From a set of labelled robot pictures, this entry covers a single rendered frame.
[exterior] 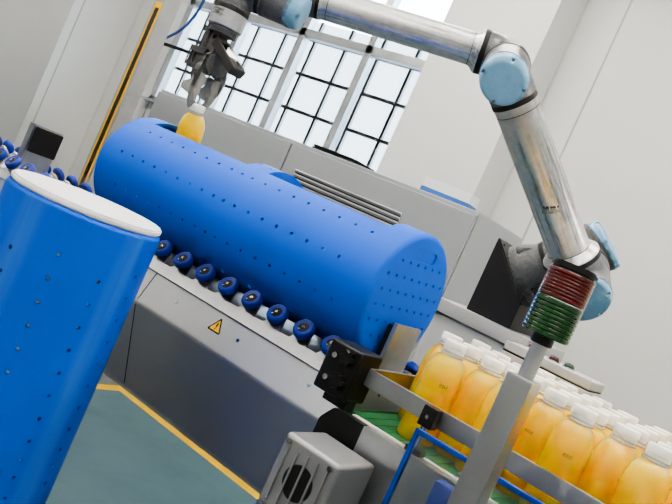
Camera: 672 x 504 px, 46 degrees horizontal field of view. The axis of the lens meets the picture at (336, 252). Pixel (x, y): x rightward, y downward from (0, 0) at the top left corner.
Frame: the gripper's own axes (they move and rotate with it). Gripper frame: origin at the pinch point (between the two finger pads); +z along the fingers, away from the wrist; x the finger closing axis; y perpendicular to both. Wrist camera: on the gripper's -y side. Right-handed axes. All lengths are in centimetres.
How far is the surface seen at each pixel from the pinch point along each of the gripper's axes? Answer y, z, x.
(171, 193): -18.7, 21.5, 14.3
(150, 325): -28, 50, 14
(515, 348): -92, 22, -24
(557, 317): -119, 12, 39
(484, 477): -118, 35, 38
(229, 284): -42, 34, 11
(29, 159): 54, 32, 3
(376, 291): -77, 21, 12
